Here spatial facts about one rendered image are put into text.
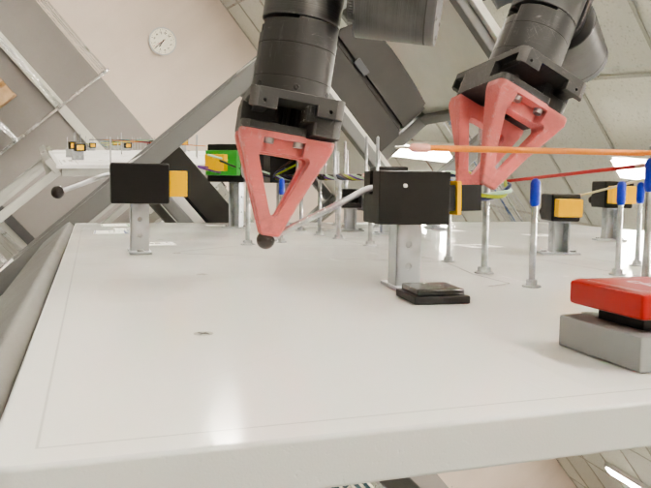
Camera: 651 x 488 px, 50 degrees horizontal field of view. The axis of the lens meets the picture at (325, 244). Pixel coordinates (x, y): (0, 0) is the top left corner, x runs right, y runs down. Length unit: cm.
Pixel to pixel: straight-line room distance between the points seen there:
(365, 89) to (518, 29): 105
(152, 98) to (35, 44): 127
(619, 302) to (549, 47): 30
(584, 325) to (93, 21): 779
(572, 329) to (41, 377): 24
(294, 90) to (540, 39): 21
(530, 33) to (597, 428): 39
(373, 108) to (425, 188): 112
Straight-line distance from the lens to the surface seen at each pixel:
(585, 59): 69
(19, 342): 39
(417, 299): 47
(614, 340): 34
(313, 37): 51
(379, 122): 165
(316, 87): 50
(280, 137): 49
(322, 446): 23
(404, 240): 54
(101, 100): 798
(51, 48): 798
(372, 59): 165
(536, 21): 61
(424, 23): 50
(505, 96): 56
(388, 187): 52
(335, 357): 33
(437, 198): 53
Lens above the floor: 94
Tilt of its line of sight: 10 degrees up
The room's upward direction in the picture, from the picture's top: 48 degrees clockwise
